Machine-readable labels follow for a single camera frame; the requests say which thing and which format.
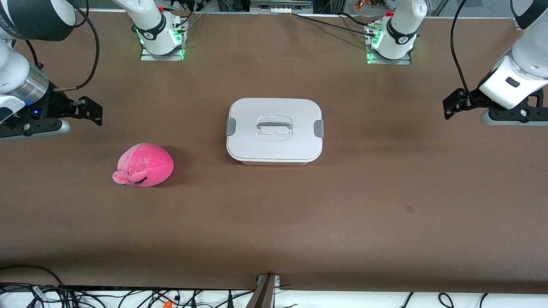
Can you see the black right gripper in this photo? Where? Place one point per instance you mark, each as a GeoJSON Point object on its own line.
{"type": "Point", "coordinates": [55, 105]}

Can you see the pink plush toy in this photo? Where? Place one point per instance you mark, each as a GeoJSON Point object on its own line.
{"type": "Point", "coordinates": [147, 164]}

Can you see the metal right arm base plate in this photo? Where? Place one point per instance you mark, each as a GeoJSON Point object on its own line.
{"type": "Point", "coordinates": [150, 57]}

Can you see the copper coloured object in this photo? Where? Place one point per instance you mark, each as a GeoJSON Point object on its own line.
{"type": "Point", "coordinates": [358, 5]}

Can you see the white box lid grey latches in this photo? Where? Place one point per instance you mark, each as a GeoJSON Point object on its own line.
{"type": "Point", "coordinates": [274, 145]}

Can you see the translucent plastic box base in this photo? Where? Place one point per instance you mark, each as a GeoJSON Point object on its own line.
{"type": "Point", "coordinates": [274, 163]}

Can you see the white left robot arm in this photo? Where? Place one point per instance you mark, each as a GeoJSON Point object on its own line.
{"type": "Point", "coordinates": [528, 55]}

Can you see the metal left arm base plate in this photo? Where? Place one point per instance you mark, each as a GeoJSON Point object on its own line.
{"type": "Point", "coordinates": [387, 61]}

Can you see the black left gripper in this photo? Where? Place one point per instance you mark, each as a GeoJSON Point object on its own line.
{"type": "Point", "coordinates": [472, 99]}

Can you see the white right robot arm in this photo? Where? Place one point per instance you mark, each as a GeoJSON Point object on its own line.
{"type": "Point", "coordinates": [147, 19]}

